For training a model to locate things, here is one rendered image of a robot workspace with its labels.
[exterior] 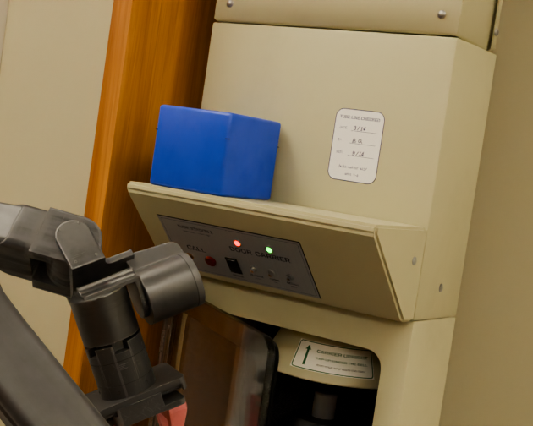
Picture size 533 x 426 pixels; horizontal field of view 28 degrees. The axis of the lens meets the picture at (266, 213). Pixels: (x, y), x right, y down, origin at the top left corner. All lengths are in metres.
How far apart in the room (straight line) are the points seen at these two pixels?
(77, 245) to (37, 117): 1.05
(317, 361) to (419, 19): 0.40
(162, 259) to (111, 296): 0.08
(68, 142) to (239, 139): 0.92
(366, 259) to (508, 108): 0.56
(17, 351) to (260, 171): 0.47
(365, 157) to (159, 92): 0.29
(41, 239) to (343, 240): 0.30
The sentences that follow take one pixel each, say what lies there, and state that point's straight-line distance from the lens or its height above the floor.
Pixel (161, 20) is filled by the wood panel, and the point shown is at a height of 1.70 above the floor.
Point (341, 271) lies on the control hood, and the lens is 1.09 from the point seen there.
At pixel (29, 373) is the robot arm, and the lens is 0.80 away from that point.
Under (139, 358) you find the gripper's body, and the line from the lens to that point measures 1.05.
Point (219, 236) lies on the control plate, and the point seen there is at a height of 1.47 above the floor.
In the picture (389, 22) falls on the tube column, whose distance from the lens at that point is 1.17.
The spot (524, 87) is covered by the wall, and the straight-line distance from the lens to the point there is 1.56.
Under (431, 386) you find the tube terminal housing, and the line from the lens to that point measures 1.21.
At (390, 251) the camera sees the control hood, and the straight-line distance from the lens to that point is 1.05.
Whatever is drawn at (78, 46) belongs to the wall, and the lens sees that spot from 2.04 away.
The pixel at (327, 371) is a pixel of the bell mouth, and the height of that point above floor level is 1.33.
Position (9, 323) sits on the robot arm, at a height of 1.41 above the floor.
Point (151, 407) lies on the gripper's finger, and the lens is 1.06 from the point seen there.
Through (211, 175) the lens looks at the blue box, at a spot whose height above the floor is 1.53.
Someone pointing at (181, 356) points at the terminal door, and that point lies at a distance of 1.23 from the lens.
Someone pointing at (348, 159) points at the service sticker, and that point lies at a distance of 1.17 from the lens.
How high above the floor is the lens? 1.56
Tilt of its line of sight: 3 degrees down
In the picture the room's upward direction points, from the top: 8 degrees clockwise
